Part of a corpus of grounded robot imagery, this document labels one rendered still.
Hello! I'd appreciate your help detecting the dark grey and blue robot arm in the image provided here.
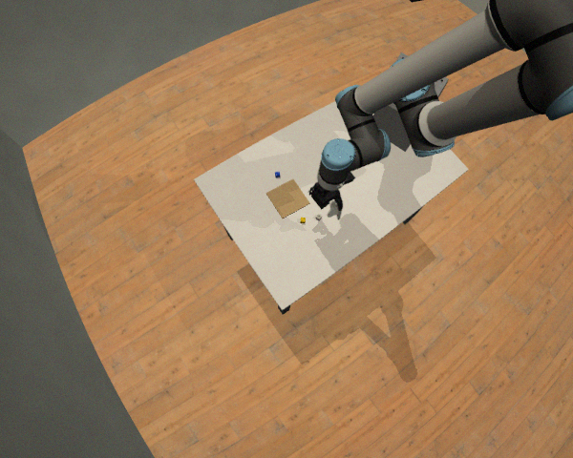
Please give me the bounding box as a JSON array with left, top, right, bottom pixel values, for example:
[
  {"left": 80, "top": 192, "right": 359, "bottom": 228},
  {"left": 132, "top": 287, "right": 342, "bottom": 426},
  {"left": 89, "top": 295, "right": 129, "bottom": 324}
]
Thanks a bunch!
[{"left": 317, "top": 0, "right": 573, "bottom": 191}]

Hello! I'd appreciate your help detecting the tan flat mat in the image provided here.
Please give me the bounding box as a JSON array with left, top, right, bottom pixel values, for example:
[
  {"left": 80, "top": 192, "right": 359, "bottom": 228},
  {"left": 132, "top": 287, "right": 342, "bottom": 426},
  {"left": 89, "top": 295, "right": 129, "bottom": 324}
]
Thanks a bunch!
[{"left": 266, "top": 179, "right": 310, "bottom": 219}]

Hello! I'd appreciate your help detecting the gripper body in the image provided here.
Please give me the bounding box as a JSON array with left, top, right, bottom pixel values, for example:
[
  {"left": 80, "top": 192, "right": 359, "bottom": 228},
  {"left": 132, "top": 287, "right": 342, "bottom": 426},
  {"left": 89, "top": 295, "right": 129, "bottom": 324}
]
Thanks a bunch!
[{"left": 309, "top": 182, "right": 341, "bottom": 210}]

